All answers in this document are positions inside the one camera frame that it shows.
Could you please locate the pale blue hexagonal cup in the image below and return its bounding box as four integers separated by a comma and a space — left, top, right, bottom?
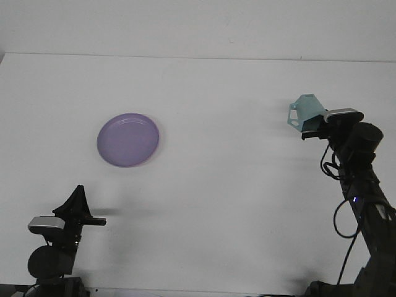
288, 94, 329, 133

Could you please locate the pale purple round plate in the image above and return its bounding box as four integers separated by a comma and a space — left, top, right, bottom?
97, 113, 161, 168

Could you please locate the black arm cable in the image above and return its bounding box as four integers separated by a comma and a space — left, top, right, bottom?
321, 144, 363, 285

